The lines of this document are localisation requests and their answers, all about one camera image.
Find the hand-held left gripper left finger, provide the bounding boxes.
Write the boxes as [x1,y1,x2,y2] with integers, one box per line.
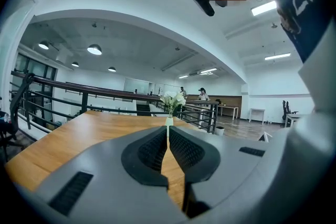
[34,125,189,224]

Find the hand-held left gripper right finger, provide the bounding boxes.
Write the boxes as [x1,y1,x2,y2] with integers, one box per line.
[169,125,271,219]

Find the wooden table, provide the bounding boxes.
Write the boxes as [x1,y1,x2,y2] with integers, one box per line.
[4,110,208,209]

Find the small white table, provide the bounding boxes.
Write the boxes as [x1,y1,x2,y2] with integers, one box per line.
[284,113,304,129]
[217,104,240,121]
[248,108,266,124]

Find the black metal railing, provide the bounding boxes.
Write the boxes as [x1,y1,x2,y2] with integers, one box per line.
[9,72,220,135]

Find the black office chair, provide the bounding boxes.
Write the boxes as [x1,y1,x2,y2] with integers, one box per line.
[281,100,299,122]

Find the white flowers in white vase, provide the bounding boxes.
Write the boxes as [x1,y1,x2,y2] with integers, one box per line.
[160,91,186,137]

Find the glass partition panel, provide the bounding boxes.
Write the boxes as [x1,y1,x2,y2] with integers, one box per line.
[123,77,151,94]

